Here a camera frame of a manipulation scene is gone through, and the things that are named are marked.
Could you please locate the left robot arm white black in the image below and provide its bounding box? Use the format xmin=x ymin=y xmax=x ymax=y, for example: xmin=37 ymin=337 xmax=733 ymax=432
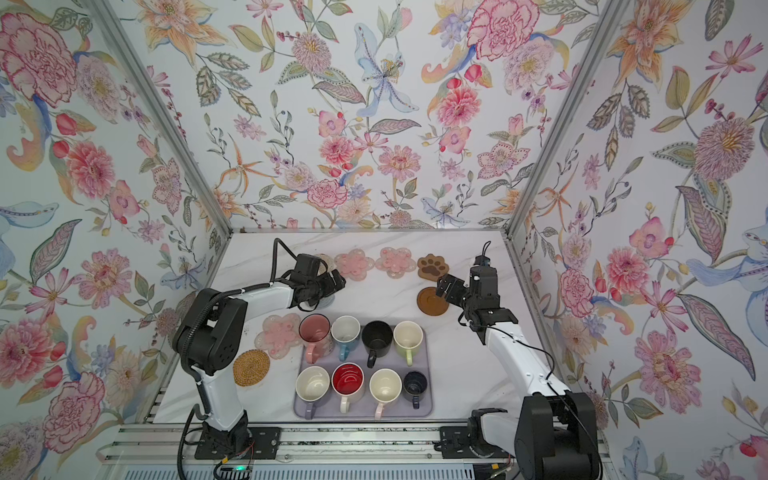
xmin=172 ymin=254 xmax=346 ymax=433

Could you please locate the round woven cork coaster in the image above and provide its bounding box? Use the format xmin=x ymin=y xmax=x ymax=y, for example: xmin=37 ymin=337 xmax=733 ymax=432
xmin=233 ymin=349 xmax=271 ymax=387

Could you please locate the round wooden coaster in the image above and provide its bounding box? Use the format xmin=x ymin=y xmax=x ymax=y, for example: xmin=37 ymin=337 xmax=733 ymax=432
xmin=417 ymin=287 xmax=449 ymax=316

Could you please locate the cream mug pink handle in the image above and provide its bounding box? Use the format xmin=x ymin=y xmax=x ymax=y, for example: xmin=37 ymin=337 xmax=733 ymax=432
xmin=369 ymin=368 xmax=402 ymax=420

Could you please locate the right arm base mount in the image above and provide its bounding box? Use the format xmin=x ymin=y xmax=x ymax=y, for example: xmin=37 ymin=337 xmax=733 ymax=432
xmin=433 ymin=408 xmax=515 ymax=460

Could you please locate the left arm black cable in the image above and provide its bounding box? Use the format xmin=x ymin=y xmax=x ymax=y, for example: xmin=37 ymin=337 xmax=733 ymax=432
xmin=175 ymin=237 xmax=301 ymax=480

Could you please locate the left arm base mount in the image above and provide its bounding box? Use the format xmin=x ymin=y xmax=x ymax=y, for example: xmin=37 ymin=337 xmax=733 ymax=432
xmin=194 ymin=413 xmax=282 ymax=461

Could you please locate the brown paw print coaster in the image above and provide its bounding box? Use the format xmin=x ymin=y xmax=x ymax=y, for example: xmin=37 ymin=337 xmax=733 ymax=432
xmin=417 ymin=253 xmax=450 ymax=282

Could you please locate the white mug green handle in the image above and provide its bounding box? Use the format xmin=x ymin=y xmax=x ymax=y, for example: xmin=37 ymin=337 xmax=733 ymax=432
xmin=393 ymin=321 xmax=424 ymax=367

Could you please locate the pink flower coaster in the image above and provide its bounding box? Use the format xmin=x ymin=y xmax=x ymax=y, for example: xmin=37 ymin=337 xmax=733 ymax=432
xmin=334 ymin=248 xmax=375 ymax=281
xmin=254 ymin=313 xmax=302 ymax=360
xmin=375 ymin=247 xmax=417 ymax=279

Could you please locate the white mug grey handle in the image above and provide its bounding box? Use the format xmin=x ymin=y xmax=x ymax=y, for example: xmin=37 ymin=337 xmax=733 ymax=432
xmin=295 ymin=365 xmax=331 ymax=420

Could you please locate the round beige patterned coaster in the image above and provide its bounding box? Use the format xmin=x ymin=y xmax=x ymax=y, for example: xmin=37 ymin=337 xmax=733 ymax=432
xmin=317 ymin=253 xmax=335 ymax=275

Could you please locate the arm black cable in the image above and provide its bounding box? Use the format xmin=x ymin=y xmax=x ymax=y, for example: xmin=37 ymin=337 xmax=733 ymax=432
xmin=175 ymin=237 xmax=301 ymax=480
xmin=479 ymin=241 xmax=607 ymax=480

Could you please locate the white mug blue handle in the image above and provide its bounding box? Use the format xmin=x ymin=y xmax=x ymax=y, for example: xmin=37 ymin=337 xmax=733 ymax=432
xmin=331 ymin=315 xmax=361 ymax=362

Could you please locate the black mug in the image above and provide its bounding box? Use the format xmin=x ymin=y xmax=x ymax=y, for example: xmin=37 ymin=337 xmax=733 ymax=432
xmin=361 ymin=320 xmax=393 ymax=369

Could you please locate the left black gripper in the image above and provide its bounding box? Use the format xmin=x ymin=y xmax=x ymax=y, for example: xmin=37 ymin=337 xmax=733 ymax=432
xmin=305 ymin=269 xmax=349 ymax=307

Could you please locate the aluminium front rail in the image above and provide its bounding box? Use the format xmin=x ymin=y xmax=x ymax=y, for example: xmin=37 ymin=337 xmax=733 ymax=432
xmin=98 ymin=421 xmax=613 ymax=466

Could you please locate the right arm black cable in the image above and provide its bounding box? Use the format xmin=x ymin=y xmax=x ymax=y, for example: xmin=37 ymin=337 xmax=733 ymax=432
xmin=479 ymin=241 xmax=607 ymax=480

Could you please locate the red interior white mug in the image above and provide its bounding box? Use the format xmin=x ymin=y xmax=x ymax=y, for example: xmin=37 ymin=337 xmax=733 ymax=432
xmin=331 ymin=362 xmax=365 ymax=414

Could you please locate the small dark navy mug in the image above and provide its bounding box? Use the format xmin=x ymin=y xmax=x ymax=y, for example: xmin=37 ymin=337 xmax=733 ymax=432
xmin=403 ymin=371 xmax=428 ymax=410

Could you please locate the grey rectangular tray mat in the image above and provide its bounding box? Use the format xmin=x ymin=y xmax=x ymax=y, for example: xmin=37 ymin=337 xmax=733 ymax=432
xmin=293 ymin=322 xmax=435 ymax=422

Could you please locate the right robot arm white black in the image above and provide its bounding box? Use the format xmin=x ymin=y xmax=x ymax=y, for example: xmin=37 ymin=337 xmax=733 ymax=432
xmin=436 ymin=254 xmax=604 ymax=479

